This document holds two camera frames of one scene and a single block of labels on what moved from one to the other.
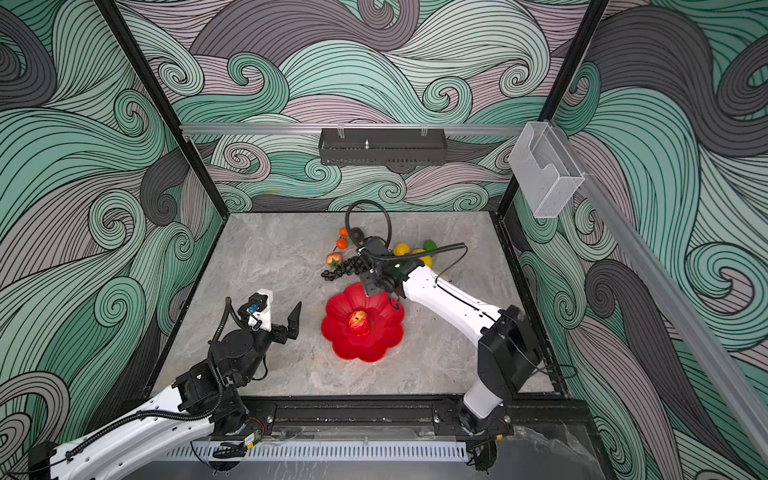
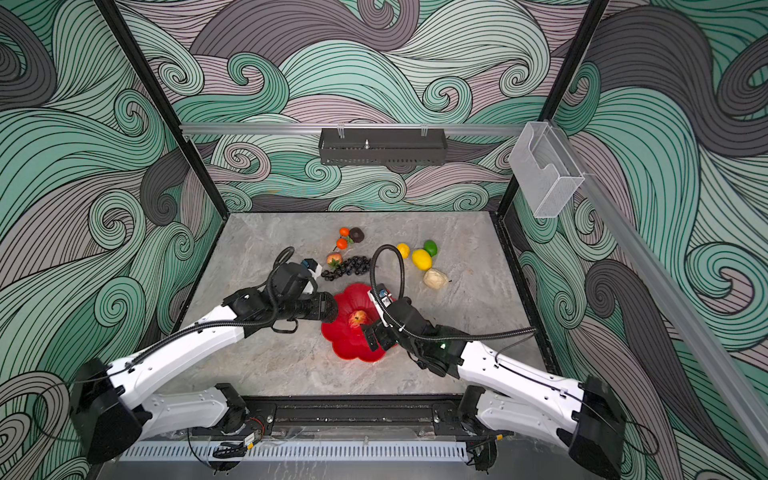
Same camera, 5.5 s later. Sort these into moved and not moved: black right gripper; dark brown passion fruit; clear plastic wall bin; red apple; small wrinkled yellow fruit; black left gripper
Moved: black left gripper; black right gripper
Not moved: dark brown passion fruit; clear plastic wall bin; red apple; small wrinkled yellow fruit
